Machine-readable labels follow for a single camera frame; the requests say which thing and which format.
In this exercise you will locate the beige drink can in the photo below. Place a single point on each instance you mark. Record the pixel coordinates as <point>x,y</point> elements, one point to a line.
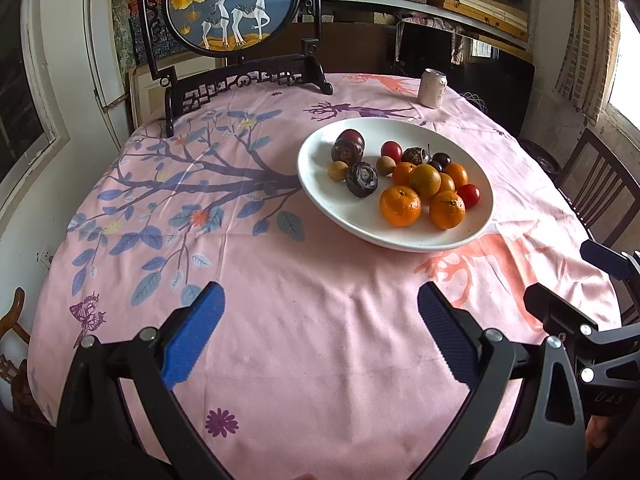
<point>432,88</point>

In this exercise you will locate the white framed window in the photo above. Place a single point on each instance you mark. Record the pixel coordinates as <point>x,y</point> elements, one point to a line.
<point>15,110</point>

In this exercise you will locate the black round object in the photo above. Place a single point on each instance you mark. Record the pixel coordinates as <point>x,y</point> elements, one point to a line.
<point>542,157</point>

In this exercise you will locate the bright window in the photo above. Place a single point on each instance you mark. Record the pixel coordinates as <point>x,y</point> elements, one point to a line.
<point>627,60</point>

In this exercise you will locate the bright orange round orange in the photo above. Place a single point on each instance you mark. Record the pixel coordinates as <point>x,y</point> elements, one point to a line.
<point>457,175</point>

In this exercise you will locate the white wall socket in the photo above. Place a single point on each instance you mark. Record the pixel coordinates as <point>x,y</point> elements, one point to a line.
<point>46,257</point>

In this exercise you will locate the dark brown round fruit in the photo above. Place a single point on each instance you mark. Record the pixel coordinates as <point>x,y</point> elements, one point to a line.
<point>344,152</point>
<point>415,156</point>
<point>362,179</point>

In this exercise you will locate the dark orange round orange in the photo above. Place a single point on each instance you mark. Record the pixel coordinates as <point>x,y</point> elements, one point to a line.
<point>425,180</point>

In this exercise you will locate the orange mandarin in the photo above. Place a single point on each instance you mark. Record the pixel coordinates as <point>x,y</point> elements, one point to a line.
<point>400,206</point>
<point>401,174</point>

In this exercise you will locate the round deer screen black stand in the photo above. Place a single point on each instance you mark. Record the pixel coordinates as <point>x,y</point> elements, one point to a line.
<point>225,10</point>

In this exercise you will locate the white oval plate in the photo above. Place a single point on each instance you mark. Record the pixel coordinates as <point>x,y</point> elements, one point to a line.
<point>340,210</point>

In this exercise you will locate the tan longan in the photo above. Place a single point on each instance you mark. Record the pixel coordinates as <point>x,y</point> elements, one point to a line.
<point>385,165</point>
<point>338,170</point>

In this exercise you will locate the yellow orange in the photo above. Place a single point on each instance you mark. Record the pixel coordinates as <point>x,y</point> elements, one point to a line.
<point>446,184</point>

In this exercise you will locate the dark wooden slatted chair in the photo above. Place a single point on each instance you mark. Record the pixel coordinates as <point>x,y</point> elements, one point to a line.
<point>615,152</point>

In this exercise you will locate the light wood picture frame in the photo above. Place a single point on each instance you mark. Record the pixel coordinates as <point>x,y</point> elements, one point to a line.
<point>145,91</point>

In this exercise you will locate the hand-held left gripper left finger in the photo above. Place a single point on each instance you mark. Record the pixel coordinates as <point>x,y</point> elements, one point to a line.
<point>195,335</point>

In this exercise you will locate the mandarin with green stem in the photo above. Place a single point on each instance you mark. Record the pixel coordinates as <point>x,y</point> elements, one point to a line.
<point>447,210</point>

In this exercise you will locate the bamboo window blind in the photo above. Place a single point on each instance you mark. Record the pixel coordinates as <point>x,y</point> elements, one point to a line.
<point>590,35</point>

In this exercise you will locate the brown carved wooden chair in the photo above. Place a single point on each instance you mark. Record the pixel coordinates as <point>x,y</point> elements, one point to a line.
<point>17,320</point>

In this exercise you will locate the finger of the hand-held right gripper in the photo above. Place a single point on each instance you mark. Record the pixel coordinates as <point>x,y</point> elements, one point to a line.
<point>550,305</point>
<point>607,261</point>

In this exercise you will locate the dark red plum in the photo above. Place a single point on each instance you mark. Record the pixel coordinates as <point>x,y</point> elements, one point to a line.
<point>354,137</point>

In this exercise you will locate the small red tomato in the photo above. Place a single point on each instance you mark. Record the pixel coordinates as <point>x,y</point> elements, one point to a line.
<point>469,195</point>

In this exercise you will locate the dark purple plum with stem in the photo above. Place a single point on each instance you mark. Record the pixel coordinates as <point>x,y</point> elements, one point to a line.
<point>443,159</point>

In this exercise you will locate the pink printed tablecloth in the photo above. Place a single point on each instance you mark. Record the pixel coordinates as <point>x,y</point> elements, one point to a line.
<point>300,285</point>

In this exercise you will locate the white leaning board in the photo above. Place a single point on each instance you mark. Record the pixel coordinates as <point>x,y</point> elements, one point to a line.
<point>105,45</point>

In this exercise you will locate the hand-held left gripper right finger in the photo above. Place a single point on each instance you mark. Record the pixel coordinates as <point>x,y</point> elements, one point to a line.
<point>447,340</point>

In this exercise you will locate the person's right hand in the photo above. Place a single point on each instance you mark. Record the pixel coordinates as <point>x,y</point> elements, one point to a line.
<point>597,432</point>

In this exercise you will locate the stack of wooden frames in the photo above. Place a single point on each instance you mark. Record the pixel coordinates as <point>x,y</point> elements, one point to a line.
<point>480,10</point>

